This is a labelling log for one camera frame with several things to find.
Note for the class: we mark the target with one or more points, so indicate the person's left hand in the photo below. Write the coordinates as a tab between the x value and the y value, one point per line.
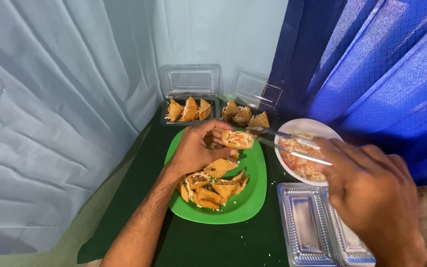
191	152

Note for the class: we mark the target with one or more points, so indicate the person's right hand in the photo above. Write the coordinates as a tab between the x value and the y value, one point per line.
373	193

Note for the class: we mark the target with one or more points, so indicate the person's right fingers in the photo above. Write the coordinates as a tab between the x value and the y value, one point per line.
330	152

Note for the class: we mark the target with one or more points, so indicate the metal tongs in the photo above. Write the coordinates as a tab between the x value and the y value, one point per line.
287	148

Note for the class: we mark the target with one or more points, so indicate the stuffed fried tofu piece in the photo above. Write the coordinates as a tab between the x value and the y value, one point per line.
237	140

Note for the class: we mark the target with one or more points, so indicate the shredded vegetable filling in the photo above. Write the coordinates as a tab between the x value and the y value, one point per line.
300	165

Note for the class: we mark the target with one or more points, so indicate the white bowl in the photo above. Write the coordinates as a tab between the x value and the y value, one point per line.
310	126

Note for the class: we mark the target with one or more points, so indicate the packed stuffed tofu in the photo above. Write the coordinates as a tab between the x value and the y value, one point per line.
260	121
205	109
230	110
175	111
190	110
243	117

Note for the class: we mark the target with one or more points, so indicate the empty clear plastic container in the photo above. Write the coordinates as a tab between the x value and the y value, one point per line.
304	226
347	241

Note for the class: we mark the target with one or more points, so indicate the green plate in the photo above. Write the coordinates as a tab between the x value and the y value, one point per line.
250	193

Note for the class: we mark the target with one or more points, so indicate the black-base clear-lid food container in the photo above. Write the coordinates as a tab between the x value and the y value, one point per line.
191	79
256	91

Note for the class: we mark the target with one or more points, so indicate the pile of fried tofu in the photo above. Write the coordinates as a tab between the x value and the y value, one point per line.
213	187

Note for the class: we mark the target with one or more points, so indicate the pale blue curtain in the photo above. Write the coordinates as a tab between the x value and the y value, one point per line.
57	111

